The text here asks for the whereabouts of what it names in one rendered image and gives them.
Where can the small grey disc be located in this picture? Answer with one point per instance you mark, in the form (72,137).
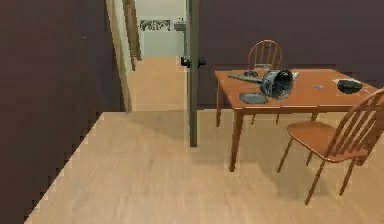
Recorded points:
(318,87)

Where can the brown wooden table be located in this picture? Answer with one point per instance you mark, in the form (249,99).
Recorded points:
(306,96)

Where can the black bowl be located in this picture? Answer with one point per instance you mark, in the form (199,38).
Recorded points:
(349,86)

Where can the brown wooden room door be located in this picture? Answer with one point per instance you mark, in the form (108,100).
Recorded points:
(132,31)

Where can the small dark cluster object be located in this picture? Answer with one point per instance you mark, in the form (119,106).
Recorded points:
(250,73)

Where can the grey wall sink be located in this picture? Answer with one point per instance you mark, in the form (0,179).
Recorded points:
(180,26)

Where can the dark grey plate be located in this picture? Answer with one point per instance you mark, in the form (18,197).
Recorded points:
(253,98)

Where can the black round door knob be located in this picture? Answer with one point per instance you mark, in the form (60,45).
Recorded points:
(202,61)
(185,61)

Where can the grey green room door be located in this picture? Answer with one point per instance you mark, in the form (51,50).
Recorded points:
(193,83)

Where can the dark tipped-over pot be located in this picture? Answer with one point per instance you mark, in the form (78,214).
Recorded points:
(276,85)

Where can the black and white framed picture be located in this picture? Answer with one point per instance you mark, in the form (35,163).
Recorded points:
(155,25)

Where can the grey flat tray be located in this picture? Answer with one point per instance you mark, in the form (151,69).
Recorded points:
(245,78)

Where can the brown wooden chair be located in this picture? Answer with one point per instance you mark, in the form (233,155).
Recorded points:
(265,53)
(320,138)

